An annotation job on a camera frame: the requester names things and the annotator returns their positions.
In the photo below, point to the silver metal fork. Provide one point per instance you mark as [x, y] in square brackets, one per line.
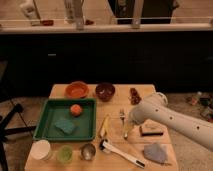
[122, 118]

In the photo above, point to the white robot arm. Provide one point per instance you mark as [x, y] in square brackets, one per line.
[154, 107]

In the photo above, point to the dark brown bowl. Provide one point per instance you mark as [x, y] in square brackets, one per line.
[105, 91]

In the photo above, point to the orange red bowl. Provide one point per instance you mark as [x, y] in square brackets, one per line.
[76, 89]

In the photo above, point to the dark red grape bunch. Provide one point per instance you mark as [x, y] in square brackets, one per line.
[134, 96]

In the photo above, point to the orange round fruit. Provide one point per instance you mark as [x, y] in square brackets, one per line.
[76, 110]

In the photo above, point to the teal sponge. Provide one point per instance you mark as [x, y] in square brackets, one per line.
[65, 125]

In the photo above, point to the green plastic tray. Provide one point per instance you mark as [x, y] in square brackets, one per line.
[54, 109]

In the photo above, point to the tan black eraser block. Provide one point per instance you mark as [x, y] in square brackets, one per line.
[150, 129]

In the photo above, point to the small metal cup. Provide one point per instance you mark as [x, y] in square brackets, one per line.
[88, 151]

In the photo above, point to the green plastic cup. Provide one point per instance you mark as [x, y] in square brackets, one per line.
[64, 154]

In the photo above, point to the blue grey cloth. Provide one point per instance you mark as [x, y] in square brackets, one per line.
[155, 152]

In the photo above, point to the white plastic cup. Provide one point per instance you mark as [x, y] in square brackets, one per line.
[41, 150]

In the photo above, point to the white robot figure background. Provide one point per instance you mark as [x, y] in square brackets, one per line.
[30, 11]

